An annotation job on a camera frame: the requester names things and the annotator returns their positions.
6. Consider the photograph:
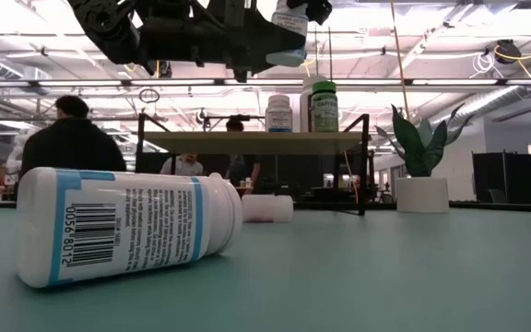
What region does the long ceiling light strip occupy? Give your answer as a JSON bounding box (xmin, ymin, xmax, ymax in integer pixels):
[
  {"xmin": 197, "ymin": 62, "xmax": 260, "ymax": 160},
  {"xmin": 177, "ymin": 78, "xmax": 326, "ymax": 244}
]
[{"xmin": 0, "ymin": 77, "xmax": 531, "ymax": 89}]

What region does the green bottle green cap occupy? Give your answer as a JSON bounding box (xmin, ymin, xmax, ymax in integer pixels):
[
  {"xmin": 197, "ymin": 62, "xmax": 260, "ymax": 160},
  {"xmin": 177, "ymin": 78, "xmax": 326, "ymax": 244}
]
[{"xmin": 311, "ymin": 80, "xmax": 339, "ymax": 134}]

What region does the black room partition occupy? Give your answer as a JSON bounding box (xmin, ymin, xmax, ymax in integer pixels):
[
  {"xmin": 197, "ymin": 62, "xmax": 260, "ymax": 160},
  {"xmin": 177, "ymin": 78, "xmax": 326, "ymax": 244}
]
[{"xmin": 471, "ymin": 151, "xmax": 531, "ymax": 204}]

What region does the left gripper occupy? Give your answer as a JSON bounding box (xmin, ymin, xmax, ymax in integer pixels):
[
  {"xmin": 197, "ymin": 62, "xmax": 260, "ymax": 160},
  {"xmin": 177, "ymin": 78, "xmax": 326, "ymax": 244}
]
[{"xmin": 136, "ymin": 0, "xmax": 334, "ymax": 85}]

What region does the translucent white bottle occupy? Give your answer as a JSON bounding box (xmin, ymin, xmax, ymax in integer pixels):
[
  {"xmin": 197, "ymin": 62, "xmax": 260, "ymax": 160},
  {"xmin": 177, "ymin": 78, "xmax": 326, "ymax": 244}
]
[{"xmin": 241, "ymin": 193, "xmax": 294, "ymax": 224}]

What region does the black ceiling cable reel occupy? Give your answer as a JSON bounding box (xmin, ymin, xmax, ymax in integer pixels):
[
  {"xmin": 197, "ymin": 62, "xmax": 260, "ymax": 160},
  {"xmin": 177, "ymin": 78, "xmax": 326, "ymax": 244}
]
[
  {"xmin": 154, "ymin": 59, "xmax": 173, "ymax": 79},
  {"xmin": 494, "ymin": 39, "xmax": 524, "ymax": 65}
]

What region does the white plant pot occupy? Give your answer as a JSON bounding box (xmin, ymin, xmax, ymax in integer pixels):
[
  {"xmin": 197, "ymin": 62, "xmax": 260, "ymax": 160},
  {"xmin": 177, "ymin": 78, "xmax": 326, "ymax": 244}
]
[{"xmin": 395, "ymin": 176, "xmax": 451, "ymax": 215}]

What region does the green artificial plant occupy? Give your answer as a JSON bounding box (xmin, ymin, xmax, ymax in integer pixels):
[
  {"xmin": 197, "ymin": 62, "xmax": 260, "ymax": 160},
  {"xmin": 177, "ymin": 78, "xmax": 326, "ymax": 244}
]
[{"xmin": 374, "ymin": 103, "xmax": 474, "ymax": 179}]

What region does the yellow hanging cable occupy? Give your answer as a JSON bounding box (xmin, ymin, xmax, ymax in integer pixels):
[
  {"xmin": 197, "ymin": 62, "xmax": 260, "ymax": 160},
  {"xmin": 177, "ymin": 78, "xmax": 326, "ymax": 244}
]
[{"xmin": 389, "ymin": 0, "xmax": 412, "ymax": 122}]

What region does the wooden shelf black frame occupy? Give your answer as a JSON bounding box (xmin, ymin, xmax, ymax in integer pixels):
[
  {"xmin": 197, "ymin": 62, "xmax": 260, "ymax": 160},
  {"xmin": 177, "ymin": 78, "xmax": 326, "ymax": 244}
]
[{"xmin": 134, "ymin": 113, "xmax": 372, "ymax": 218}]

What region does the white bottle blue barcode label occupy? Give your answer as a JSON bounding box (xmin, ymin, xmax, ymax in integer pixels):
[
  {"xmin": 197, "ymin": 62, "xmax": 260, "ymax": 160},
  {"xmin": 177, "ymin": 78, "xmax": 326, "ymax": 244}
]
[{"xmin": 15, "ymin": 166, "xmax": 244, "ymax": 291}]

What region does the person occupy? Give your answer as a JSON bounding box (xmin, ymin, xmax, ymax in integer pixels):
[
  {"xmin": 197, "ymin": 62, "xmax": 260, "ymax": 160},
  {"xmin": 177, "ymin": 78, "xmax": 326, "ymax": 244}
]
[
  {"xmin": 159, "ymin": 153, "xmax": 205, "ymax": 177},
  {"xmin": 224, "ymin": 117, "xmax": 263, "ymax": 188},
  {"xmin": 19, "ymin": 95, "xmax": 127, "ymax": 174}
]

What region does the black hanging cable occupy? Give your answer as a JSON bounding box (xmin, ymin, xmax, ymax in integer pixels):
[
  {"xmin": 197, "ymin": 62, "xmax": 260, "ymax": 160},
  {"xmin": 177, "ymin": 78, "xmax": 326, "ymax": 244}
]
[
  {"xmin": 325, "ymin": 25, "xmax": 335, "ymax": 82},
  {"xmin": 313, "ymin": 25, "xmax": 321, "ymax": 77}
]

